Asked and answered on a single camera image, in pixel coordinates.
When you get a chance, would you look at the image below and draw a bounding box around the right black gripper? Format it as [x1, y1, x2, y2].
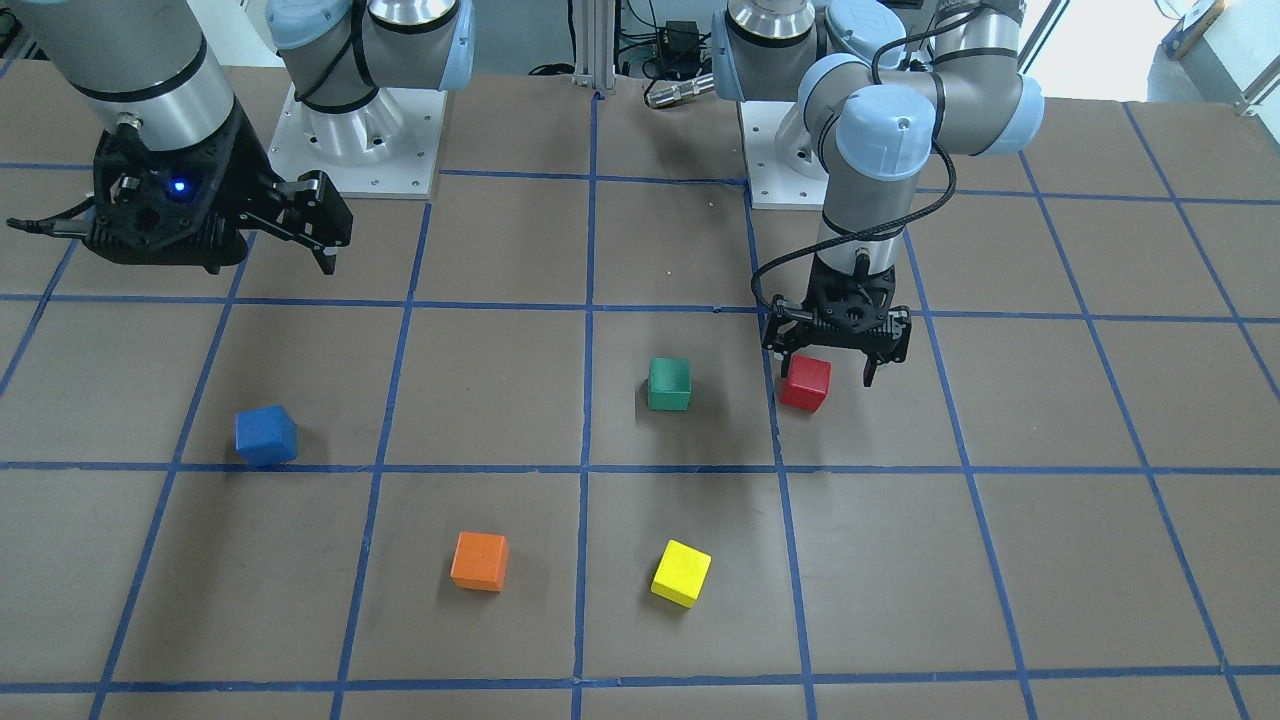
[174, 100, 353, 275]

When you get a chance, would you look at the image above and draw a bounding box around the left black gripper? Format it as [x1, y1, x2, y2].
[762, 258, 913, 388]

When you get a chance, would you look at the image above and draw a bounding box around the red wooden block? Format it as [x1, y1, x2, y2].
[780, 354, 833, 413]

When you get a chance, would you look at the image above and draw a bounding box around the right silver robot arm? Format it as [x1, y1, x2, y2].
[6, 1, 476, 275]

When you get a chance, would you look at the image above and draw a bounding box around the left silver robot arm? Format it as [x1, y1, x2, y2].
[710, 1, 1044, 384]

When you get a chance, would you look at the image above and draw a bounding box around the green wooden block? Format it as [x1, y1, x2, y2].
[646, 357, 692, 411]

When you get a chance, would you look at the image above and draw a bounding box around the blue wooden block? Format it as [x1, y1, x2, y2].
[234, 405, 298, 468]

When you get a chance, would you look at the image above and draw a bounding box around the yellow wooden block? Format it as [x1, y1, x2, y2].
[650, 539, 712, 609]

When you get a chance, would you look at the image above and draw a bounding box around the orange wooden block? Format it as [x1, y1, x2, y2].
[449, 530, 509, 592]

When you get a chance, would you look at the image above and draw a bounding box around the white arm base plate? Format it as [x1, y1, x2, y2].
[268, 88, 451, 200]
[739, 101, 828, 211]

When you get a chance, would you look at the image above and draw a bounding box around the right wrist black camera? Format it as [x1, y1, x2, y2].
[6, 126, 216, 266]

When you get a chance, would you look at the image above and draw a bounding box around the aluminium frame post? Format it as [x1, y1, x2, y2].
[570, 0, 618, 95]

